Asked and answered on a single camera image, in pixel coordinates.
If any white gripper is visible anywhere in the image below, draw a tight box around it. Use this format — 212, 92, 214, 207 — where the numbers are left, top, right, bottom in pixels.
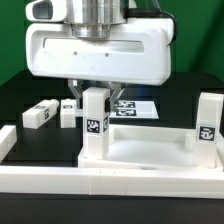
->
26, 18, 174, 112

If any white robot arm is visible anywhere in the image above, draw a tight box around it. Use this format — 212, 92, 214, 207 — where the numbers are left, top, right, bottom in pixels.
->
25, 0, 177, 112

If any white marker base plate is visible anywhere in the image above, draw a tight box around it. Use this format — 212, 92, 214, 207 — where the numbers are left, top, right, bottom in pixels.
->
76, 100, 159, 119

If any white U-shaped obstacle fence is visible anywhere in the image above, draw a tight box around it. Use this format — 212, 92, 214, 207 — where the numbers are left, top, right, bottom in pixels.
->
0, 124, 224, 200

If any white desk tabletop tray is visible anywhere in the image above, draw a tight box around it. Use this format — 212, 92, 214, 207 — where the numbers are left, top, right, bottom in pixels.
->
78, 125, 224, 172

